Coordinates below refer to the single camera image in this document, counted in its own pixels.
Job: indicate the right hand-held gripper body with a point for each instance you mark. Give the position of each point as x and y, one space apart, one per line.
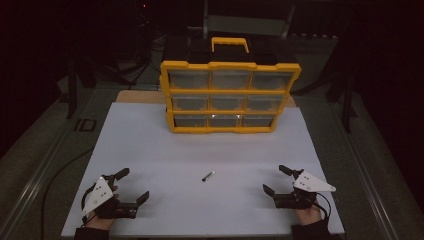
310 185

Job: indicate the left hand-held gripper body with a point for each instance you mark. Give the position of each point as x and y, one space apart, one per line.
100 196

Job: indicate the small glass vial black cap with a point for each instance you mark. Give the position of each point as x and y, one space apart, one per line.
208 176

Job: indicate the clear plastic drawer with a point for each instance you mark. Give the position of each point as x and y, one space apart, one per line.
265 103

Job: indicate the yellow black drawer organizer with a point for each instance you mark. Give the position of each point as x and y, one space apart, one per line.
230 90

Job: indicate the person's left hand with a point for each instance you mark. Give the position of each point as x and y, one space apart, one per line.
100 223

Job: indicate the person's right hand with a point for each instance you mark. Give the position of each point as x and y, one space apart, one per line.
309 216

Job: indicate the white board sheet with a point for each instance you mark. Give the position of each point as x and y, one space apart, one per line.
206 206

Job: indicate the black stand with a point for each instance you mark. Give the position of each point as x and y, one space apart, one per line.
346 110
71 100

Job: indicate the grid of clear drawers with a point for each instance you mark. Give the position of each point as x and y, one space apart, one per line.
190 80

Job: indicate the metal floor rail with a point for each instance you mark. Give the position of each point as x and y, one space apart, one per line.
368 190
33 190

